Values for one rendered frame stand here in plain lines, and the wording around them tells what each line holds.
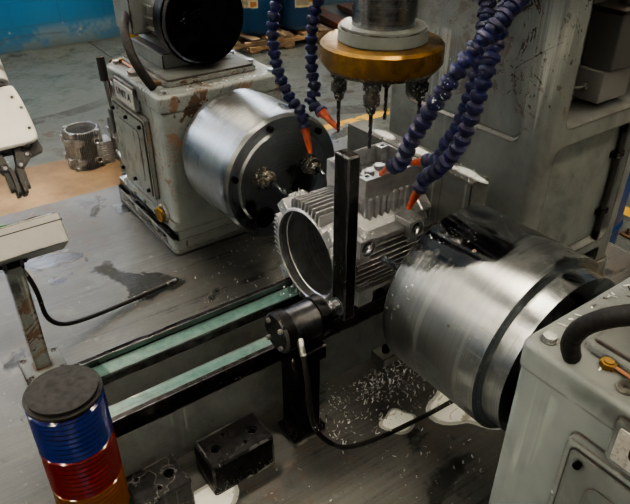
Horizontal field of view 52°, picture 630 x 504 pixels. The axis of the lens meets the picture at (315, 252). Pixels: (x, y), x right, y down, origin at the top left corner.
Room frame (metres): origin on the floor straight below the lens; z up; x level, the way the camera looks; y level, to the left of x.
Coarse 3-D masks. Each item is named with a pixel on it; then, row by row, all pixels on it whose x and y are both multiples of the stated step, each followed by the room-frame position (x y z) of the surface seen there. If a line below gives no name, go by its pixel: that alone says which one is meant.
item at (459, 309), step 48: (432, 240) 0.70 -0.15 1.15; (480, 240) 0.68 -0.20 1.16; (528, 240) 0.67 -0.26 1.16; (432, 288) 0.64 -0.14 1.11; (480, 288) 0.61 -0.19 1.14; (528, 288) 0.59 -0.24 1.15; (576, 288) 0.59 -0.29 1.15; (384, 336) 0.68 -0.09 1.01; (432, 336) 0.61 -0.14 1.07; (480, 336) 0.57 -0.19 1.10; (528, 336) 0.55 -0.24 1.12; (432, 384) 0.62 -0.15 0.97; (480, 384) 0.55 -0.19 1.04
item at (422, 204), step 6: (288, 198) 0.92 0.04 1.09; (420, 198) 0.92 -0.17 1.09; (426, 198) 0.93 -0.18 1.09; (282, 204) 0.91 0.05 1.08; (288, 204) 0.91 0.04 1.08; (414, 204) 0.92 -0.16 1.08; (420, 204) 0.91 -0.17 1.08; (426, 204) 0.92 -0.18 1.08; (282, 210) 0.92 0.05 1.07; (420, 210) 0.91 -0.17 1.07; (324, 234) 0.82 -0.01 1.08; (330, 234) 0.81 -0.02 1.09; (330, 240) 0.81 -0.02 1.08; (330, 246) 0.81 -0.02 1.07; (282, 264) 0.92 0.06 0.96; (282, 270) 0.92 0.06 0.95; (288, 276) 0.91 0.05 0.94; (330, 300) 0.81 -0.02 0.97
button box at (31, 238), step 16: (16, 224) 0.85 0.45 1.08; (32, 224) 0.86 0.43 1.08; (48, 224) 0.87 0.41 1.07; (0, 240) 0.82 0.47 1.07; (16, 240) 0.83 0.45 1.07; (32, 240) 0.84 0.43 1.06; (48, 240) 0.85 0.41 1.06; (64, 240) 0.86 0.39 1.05; (0, 256) 0.81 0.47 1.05; (16, 256) 0.81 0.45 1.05; (32, 256) 0.86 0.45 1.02
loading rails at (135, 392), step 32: (192, 320) 0.81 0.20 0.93; (224, 320) 0.82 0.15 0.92; (256, 320) 0.84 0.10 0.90; (352, 320) 0.83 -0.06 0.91; (128, 352) 0.75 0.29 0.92; (160, 352) 0.75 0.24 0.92; (192, 352) 0.78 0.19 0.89; (224, 352) 0.81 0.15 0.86; (256, 352) 0.73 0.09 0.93; (352, 352) 0.84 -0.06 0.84; (384, 352) 0.85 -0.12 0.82; (128, 384) 0.71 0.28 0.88; (160, 384) 0.68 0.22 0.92; (192, 384) 0.67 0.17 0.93; (224, 384) 0.69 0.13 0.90; (256, 384) 0.73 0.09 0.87; (320, 384) 0.78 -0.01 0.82; (128, 416) 0.61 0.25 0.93; (160, 416) 0.63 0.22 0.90; (192, 416) 0.66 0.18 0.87; (224, 416) 0.69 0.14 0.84; (128, 448) 0.60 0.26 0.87; (160, 448) 0.63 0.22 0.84; (192, 448) 0.66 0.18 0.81
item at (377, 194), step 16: (384, 144) 1.01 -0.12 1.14; (368, 160) 1.00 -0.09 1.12; (384, 160) 1.00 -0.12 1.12; (368, 176) 0.89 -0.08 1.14; (384, 176) 0.89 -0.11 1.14; (400, 176) 0.91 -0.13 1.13; (368, 192) 0.88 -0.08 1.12; (384, 192) 0.90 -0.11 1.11; (400, 192) 0.91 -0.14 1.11; (368, 208) 0.88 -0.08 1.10; (384, 208) 0.90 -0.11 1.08; (400, 208) 0.91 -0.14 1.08
